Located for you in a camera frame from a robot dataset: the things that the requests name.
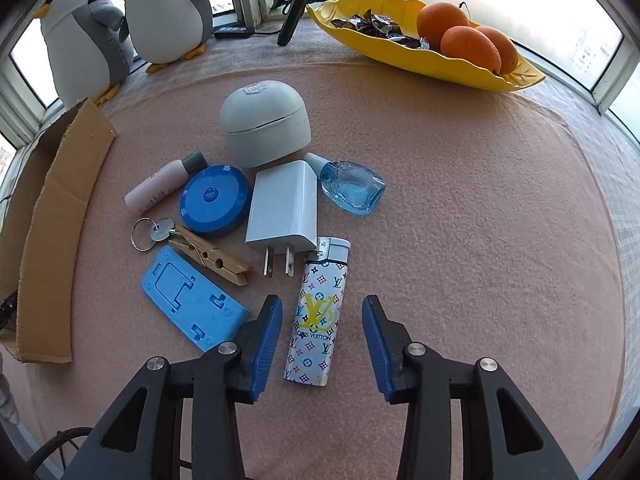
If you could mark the blue glass perfume bottle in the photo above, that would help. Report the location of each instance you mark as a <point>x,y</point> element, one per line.
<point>350,190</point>

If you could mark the pile of candy wrappers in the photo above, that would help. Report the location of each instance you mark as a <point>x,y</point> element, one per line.
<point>370,25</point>

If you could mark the yellow leaf-shaped tray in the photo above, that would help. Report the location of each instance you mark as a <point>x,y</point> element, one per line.
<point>400,55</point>

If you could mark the wooden clothespin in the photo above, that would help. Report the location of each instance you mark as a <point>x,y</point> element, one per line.
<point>215,260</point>

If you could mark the cardboard box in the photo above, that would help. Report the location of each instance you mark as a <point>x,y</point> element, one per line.
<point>55,210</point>

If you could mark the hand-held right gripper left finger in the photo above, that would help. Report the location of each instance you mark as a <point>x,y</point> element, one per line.
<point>265,345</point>

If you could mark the black tripod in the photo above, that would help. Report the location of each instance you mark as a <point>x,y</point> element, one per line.
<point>290,20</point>

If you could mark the small black device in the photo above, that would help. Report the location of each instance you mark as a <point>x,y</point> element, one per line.
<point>232,32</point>

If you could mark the pink blanket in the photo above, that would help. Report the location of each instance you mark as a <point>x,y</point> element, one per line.
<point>450,210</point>

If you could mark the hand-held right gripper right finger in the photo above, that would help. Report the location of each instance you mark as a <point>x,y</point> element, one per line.
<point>375,345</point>

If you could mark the blue plastic phone stand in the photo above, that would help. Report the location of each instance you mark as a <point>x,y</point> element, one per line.
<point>200,320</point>

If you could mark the penguin plush toy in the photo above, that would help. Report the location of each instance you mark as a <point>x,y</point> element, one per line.
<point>75,45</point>
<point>165,10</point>

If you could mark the white tube with grey cap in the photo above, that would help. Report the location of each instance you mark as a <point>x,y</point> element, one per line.
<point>155,185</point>

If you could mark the orange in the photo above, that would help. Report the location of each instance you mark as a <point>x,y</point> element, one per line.
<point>507,50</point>
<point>467,47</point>
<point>440,20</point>

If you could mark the white domed earbud case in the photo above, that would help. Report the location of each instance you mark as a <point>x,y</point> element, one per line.
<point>265,120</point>

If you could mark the white patterned lighter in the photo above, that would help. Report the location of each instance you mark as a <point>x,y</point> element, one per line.
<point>315,320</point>

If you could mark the white charger adapter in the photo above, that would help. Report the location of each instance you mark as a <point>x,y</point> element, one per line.
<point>285,205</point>

